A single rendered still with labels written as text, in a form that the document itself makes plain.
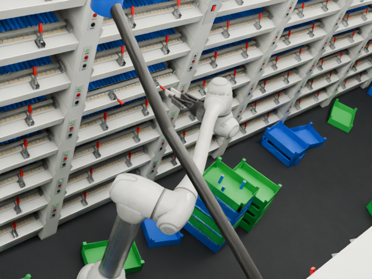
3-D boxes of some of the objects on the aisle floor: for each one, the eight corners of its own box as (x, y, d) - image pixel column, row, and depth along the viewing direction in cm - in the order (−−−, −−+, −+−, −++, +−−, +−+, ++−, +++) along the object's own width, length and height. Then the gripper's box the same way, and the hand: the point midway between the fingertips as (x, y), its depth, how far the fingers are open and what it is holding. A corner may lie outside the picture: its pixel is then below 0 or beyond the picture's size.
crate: (130, 241, 315) (133, 233, 310) (141, 270, 303) (144, 263, 298) (79, 249, 301) (82, 242, 296) (89, 281, 289) (92, 273, 284)
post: (56, 233, 304) (123, -73, 187) (41, 239, 298) (101, -72, 181) (37, 208, 313) (90, -100, 195) (22, 214, 307) (68, -99, 189)
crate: (180, 243, 324) (184, 236, 319) (148, 248, 315) (151, 240, 310) (164, 204, 343) (168, 196, 337) (134, 207, 334) (137, 199, 329)
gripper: (188, 123, 250) (155, 101, 264) (212, 113, 260) (178, 93, 274) (190, 109, 246) (156, 87, 260) (214, 100, 256) (180, 80, 270)
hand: (172, 93), depth 265 cm, fingers open, 3 cm apart
